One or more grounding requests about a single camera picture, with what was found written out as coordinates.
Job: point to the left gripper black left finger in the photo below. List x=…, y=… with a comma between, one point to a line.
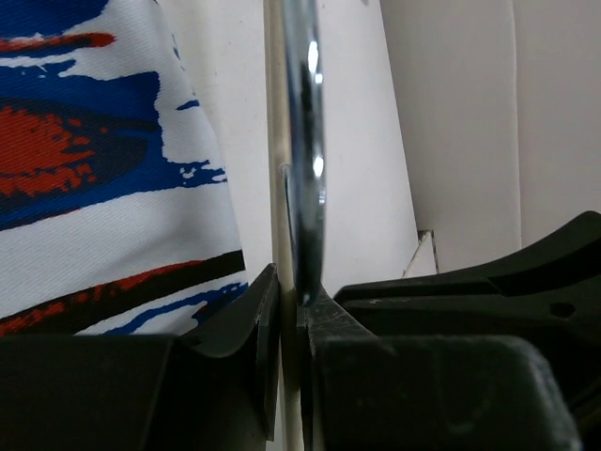
x=213, y=388

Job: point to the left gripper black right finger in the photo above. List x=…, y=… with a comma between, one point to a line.
x=442, y=367

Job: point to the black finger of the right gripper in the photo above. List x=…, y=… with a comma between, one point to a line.
x=516, y=291

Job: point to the blue white red patterned trousers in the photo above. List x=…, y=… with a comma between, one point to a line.
x=116, y=214

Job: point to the cream plastic hanger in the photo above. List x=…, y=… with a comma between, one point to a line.
x=296, y=145

